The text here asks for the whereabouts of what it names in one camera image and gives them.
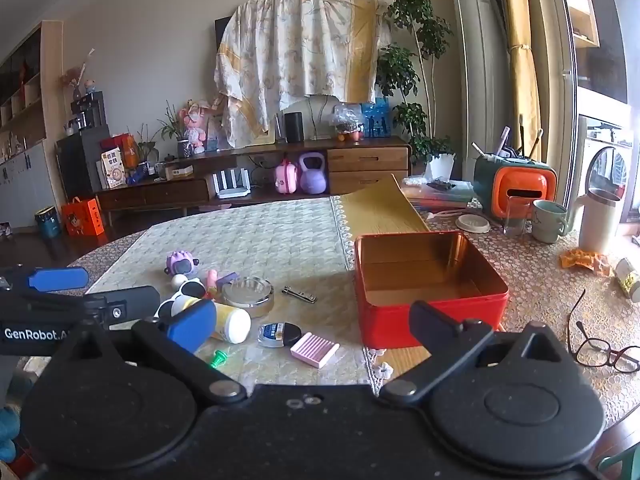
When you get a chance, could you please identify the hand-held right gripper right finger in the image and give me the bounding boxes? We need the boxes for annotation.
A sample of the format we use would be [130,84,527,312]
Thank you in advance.
[378,300,576,404]

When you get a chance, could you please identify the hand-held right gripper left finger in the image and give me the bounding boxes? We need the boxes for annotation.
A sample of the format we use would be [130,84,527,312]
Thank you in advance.
[52,299,248,404]

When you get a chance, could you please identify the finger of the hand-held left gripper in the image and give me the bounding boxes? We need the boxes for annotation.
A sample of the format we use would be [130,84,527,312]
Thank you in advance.
[82,285,162,332]
[0,266,91,292]

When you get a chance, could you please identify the white sunglasses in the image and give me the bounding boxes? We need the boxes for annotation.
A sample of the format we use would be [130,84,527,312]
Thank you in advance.
[154,280,208,320]

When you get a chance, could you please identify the yellow and white bottle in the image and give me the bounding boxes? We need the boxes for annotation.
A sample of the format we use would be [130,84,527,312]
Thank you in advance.
[170,296,252,345]

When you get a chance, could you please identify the red tin box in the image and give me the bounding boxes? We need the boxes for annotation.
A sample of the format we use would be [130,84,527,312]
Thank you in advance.
[354,231,510,350]

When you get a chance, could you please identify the glass ashtray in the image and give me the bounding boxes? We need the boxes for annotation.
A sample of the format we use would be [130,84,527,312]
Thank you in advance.
[220,279,275,318]

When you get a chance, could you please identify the purple plastic toy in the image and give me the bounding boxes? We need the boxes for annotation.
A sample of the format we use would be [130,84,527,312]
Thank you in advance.
[165,251,200,277]

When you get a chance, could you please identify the person's left hand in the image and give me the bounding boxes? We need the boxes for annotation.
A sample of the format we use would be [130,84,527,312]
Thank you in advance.
[0,406,22,464]

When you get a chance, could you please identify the teal bucket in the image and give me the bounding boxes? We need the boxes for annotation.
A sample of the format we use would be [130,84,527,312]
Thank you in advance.
[34,206,62,239]

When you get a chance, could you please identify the orange gift bag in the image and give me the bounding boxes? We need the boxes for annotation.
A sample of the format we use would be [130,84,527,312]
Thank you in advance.
[61,196,106,237]

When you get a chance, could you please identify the black tape measure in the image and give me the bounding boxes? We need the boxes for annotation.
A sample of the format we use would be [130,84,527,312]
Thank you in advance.
[257,322,303,348]

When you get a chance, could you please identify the white shallow dish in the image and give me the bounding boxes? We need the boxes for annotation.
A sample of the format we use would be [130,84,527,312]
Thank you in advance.
[456,214,492,234]

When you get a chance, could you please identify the metal nail clipper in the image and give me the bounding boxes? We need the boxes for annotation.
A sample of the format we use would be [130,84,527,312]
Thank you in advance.
[281,285,318,305]

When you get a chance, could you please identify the black mini fridge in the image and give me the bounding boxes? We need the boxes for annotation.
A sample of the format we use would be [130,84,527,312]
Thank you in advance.
[55,124,112,201]

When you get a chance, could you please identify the pink ribbed block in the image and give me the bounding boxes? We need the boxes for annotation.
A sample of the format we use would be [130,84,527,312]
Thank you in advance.
[290,332,340,370]

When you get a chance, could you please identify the white snack bag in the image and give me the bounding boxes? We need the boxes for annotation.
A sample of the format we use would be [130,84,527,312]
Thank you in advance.
[100,149,127,190]

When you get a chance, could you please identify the cream quilted table cloth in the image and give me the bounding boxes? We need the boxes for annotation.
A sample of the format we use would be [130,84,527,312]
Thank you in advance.
[85,196,381,396]

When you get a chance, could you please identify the yellow table runner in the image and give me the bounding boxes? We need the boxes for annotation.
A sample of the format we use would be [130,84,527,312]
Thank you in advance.
[340,174,506,391]

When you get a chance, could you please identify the stack of books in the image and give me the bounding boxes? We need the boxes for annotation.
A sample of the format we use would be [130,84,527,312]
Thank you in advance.
[400,175,483,209]

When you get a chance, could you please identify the clear drinking glass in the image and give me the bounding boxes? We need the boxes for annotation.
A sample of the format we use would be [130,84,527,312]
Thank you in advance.
[502,195,530,237]

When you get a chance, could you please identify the dark red eyeglasses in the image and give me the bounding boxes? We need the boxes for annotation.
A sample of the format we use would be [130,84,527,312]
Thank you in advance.
[566,289,640,374]

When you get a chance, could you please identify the white router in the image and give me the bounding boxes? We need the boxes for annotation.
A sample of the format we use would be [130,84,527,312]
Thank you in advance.
[209,169,252,200]

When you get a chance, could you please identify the red gift bag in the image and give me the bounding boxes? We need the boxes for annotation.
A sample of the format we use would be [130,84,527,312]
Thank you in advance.
[100,132,141,168]

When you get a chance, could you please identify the pale green mug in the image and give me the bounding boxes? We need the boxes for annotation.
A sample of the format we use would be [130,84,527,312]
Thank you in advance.
[531,199,571,244]

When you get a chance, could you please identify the white plant pot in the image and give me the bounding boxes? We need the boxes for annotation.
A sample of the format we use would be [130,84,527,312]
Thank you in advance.
[424,152,457,181]

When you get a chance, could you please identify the orange and green desk organizer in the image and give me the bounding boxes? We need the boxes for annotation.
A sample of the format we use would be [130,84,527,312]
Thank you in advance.
[472,152,558,221]

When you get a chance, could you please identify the orange snack wrapper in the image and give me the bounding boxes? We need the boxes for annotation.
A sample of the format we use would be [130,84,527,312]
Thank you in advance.
[559,247,612,277]

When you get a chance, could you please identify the black coffee machine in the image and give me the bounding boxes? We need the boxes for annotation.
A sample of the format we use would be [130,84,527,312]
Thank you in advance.
[70,91,108,131]

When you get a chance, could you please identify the pink toy suitcase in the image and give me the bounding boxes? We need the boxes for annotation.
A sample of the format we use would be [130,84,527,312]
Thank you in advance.
[273,159,301,195]

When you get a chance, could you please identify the potted orchid plant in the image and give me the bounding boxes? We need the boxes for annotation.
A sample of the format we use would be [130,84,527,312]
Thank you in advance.
[156,100,192,158]

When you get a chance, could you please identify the wooden television cabinet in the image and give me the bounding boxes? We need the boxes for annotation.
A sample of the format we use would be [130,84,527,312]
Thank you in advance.
[95,136,413,228]

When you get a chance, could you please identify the pink doll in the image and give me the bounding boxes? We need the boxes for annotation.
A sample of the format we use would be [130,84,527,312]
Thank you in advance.
[181,99,211,155]

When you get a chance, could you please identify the purple kettlebell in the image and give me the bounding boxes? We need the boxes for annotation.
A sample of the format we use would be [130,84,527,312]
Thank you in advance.
[298,152,329,195]

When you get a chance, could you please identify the white pitcher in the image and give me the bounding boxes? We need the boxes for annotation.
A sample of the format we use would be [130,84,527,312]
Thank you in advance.
[570,187,623,256]

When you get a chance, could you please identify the vase of dried flowers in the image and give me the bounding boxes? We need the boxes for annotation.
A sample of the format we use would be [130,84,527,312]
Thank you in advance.
[61,49,97,103]

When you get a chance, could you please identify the small white jar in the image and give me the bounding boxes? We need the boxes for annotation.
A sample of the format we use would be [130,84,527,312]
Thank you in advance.
[614,256,640,303]

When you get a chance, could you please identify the blue printed box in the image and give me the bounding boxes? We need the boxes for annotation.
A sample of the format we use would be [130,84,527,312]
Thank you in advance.
[360,99,391,138]

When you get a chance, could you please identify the black speaker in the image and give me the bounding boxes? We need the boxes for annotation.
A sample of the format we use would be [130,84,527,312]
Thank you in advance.
[284,111,305,143]

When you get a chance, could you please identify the plastic bag of fruit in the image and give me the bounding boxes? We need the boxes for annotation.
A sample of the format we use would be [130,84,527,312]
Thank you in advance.
[330,104,363,142]

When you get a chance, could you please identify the cream fan-shaped ornament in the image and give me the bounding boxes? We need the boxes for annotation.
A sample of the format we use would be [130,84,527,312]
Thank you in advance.
[280,95,341,141]

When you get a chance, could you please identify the white washing machine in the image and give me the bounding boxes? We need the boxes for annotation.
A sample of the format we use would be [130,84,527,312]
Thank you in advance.
[575,87,640,221]

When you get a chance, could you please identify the standing air conditioner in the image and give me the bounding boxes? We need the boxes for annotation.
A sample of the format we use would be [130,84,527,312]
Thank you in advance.
[444,0,508,198]

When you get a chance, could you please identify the yellow curtain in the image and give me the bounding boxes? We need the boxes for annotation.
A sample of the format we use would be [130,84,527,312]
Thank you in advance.
[500,0,543,161]

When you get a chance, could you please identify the black television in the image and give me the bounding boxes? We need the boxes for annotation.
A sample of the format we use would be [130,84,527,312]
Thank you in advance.
[215,16,236,56]

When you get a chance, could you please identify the tall green houseplant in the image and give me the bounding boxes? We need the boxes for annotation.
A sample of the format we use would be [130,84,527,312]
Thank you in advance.
[375,0,456,161]

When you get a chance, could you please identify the floral cloth cover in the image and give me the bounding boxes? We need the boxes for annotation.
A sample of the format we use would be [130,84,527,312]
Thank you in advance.
[214,0,393,148]

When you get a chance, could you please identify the wooden wall cabinet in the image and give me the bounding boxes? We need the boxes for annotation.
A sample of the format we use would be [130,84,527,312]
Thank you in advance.
[0,20,66,231]

